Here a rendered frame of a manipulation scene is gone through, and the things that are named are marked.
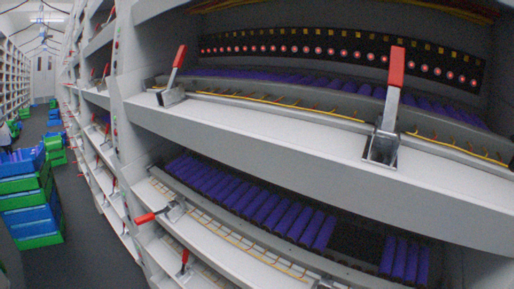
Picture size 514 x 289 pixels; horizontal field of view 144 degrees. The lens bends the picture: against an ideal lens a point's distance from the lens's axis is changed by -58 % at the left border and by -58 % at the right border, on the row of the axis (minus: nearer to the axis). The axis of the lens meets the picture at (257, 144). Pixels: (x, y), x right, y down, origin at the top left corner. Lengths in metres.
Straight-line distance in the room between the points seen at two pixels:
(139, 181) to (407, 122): 0.50
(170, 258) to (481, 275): 0.59
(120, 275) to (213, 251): 0.72
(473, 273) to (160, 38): 0.65
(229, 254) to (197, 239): 0.06
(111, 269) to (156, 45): 0.89
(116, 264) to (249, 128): 0.93
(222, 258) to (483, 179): 0.32
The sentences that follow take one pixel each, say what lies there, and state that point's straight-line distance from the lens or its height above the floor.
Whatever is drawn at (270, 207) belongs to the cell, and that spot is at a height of 0.57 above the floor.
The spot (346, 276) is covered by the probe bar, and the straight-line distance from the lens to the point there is 0.27.
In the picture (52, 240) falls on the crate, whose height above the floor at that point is 0.03.
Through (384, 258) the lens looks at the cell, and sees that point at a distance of 0.31.
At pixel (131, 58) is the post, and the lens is 0.44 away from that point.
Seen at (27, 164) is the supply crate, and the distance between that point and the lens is 1.06.
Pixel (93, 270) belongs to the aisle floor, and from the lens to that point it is 1.05.
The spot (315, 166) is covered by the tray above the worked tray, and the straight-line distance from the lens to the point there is 0.15.
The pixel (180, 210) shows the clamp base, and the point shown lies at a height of 0.54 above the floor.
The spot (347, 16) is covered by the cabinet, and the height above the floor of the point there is 0.90.
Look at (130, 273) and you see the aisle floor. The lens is 0.98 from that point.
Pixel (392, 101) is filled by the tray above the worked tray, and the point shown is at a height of 0.76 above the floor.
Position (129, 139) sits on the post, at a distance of 0.46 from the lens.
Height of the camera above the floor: 0.75
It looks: 17 degrees down
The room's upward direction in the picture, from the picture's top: 7 degrees clockwise
